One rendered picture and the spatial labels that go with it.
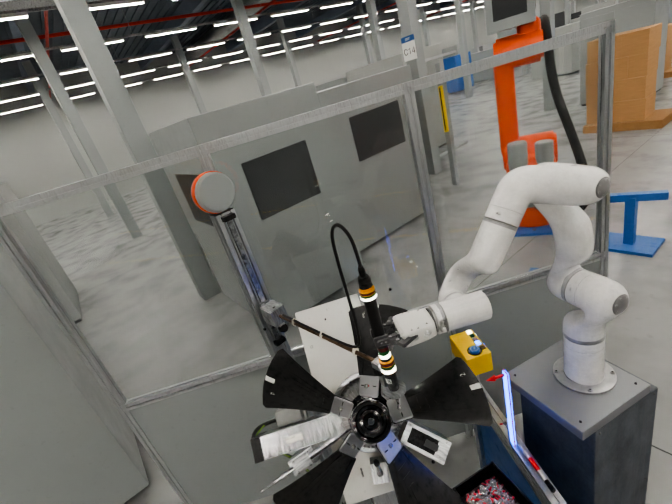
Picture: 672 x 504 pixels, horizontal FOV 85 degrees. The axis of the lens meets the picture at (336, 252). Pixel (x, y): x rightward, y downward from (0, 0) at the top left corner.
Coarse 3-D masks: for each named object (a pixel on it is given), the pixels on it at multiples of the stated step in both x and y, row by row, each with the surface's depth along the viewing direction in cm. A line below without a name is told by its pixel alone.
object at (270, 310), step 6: (264, 306) 154; (270, 306) 152; (276, 306) 151; (282, 306) 150; (264, 312) 151; (270, 312) 148; (276, 312) 149; (282, 312) 151; (264, 318) 154; (270, 318) 149; (276, 318) 149; (270, 324) 153; (276, 324) 150
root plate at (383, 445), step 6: (390, 432) 115; (390, 438) 114; (396, 438) 115; (378, 444) 109; (384, 444) 111; (396, 444) 114; (384, 450) 109; (390, 450) 111; (396, 450) 112; (384, 456) 108; (390, 456) 109; (390, 462) 108
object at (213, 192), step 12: (204, 180) 134; (216, 180) 136; (228, 180) 139; (192, 192) 134; (204, 192) 134; (216, 192) 137; (228, 192) 140; (204, 204) 135; (216, 204) 138; (228, 204) 141
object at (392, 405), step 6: (402, 396) 118; (390, 402) 117; (396, 402) 117; (402, 402) 116; (390, 408) 115; (396, 408) 115; (402, 408) 114; (408, 408) 113; (396, 414) 113; (408, 414) 111; (396, 420) 110; (402, 420) 110
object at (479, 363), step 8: (456, 336) 152; (464, 336) 151; (456, 344) 148; (464, 344) 147; (472, 344) 146; (480, 344) 145; (456, 352) 150; (464, 352) 143; (480, 352) 141; (488, 352) 140; (464, 360) 142; (472, 360) 140; (480, 360) 140; (488, 360) 141; (472, 368) 141; (480, 368) 142; (488, 368) 142
